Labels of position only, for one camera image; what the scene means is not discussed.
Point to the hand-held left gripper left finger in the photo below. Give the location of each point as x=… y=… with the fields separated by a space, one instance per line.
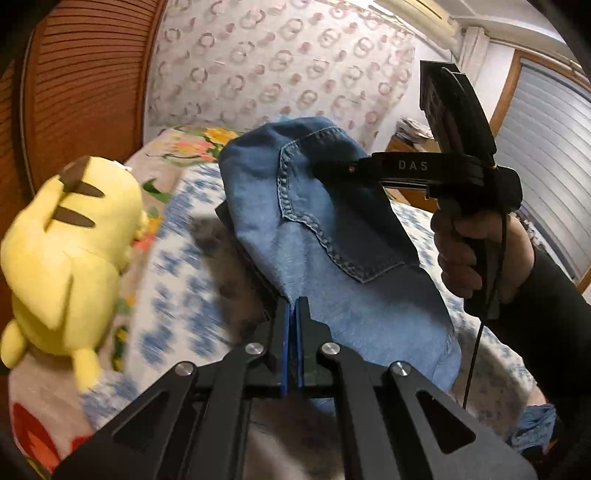
x=286 y=355

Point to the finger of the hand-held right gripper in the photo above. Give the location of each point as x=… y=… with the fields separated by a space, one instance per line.
x=341 y=168

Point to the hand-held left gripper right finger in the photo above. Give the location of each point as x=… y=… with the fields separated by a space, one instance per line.
x=300 y=355

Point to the blue denim pants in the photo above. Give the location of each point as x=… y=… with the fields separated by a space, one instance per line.
x=323 y=240

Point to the person's right forearm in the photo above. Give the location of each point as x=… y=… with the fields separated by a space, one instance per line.
x=554 y=332

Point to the person's right hand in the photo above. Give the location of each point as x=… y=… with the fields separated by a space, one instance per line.
x=455 y=263

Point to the stack of papers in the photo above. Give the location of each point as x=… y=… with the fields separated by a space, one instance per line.
x=413 y=130

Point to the wooden sideboard cabinet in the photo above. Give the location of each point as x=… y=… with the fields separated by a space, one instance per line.
x=401 y=147

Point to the beige lace curtain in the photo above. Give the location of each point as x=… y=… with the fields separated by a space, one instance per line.
x=471 y=50

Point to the grey window blind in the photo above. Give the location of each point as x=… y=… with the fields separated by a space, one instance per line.
x=554 y=152

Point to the grey cloth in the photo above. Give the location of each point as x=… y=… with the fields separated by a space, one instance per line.
x=231 y=277

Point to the blue and white floral cloth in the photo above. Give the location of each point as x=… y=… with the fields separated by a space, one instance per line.
x=184 y=295

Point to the white air conditioner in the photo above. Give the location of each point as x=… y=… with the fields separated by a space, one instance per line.
x=415 y=14

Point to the circle patterned curtain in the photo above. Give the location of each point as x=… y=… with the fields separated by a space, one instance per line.
x=258 y=60

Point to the yellow plush toy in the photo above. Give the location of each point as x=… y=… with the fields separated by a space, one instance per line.
x=69 y=258

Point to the floral plush blanket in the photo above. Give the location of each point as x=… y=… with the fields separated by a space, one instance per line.
x=41 y=415

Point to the wooden headboard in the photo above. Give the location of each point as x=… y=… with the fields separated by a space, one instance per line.
x=83 y=83

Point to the wooden window frame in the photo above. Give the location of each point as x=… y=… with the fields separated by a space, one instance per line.
x=510 y=87

